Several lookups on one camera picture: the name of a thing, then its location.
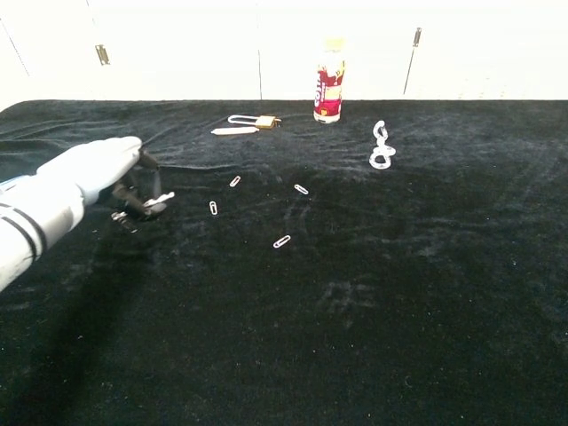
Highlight red white drink bottle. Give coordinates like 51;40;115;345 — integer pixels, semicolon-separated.
312;37;347;124

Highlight white marker pen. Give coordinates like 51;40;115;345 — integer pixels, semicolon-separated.
211;126;261;137

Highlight black velvet table cloth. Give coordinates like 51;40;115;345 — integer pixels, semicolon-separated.
0;99;568;426

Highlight left robot hand grey black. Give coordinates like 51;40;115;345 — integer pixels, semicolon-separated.
36;136;169;233

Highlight brass padlock long shackle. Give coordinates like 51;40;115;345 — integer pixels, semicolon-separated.
226;114;282;130

